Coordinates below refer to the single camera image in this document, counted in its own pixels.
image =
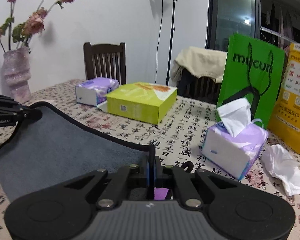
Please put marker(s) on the crumpled white tissue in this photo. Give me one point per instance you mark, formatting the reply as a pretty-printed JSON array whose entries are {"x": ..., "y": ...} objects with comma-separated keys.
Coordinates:
[{"x": 280, "y": 164}]

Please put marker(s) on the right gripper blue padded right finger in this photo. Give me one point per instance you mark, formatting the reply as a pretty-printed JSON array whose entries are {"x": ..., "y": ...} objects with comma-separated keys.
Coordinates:
[{"x": 163, "y": 181}]

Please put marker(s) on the purple tissue pack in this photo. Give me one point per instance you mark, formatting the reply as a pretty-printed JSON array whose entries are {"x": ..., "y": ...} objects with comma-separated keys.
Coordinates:
[
  {"x": 93, "y": 92},
  {"x": 234, "y": 143}
]

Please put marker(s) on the yellow paper delivery bag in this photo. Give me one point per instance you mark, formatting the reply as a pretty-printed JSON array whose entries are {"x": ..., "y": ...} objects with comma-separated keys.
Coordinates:
[{"x": 285, "y": 119}]

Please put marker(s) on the purple tissue pack near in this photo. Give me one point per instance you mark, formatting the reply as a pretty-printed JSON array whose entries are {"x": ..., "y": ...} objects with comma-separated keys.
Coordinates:
[{"x": 234, "y": 143}]

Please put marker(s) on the dark framed sliding window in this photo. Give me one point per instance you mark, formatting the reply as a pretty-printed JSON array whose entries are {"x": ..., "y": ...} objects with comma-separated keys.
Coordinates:
[{"x": 274, "y": 21}]

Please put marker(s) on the grey microfibre towel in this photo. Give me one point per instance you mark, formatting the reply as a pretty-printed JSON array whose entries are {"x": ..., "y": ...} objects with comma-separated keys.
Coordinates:
[{"x": 57, "y": 148}]

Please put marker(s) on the purple tissue pack far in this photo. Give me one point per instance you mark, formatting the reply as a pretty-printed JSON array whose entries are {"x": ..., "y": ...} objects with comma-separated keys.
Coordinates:
[{"x": 93, "y": 92}]

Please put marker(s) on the green mucun paper bag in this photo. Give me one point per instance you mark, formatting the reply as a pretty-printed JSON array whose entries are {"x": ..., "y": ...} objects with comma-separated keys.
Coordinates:
[{"x": 253, "y": 70}]

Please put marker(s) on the dark chair under cloth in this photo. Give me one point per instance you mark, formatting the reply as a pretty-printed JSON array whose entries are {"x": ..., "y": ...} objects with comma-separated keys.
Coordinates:
[{"x": 202, "y": 89}]

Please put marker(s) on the pink speckled ceramic vase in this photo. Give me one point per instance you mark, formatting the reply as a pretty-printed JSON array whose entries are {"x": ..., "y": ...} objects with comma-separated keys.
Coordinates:
[{"x": 16, "y": 71}]

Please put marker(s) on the dark wooden chair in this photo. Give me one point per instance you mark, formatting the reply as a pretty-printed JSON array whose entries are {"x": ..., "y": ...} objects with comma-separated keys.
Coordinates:
[{"x": 105, "y": 60}]

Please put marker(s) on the cream cloth on chair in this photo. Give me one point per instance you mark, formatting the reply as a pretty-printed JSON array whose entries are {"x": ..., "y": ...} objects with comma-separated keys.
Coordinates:
[{"x": 199, "y": 62}]

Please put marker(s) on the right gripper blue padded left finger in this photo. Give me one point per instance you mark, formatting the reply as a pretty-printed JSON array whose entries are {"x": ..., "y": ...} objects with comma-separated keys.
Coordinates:
[{"x": 148, "y": 172}]

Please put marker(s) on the lime green tissue box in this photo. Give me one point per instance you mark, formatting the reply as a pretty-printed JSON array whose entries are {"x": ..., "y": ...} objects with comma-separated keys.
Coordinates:
[{"x": 145, "y": 102}]

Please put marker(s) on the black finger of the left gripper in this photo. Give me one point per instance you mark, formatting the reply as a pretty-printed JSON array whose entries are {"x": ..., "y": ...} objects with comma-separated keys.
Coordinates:
[{"x": 28, "y": 114}]

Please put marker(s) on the calligraphy print tablecloth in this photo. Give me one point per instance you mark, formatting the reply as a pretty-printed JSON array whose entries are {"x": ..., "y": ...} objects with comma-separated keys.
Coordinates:
[{"x": 177, "y": 139}]

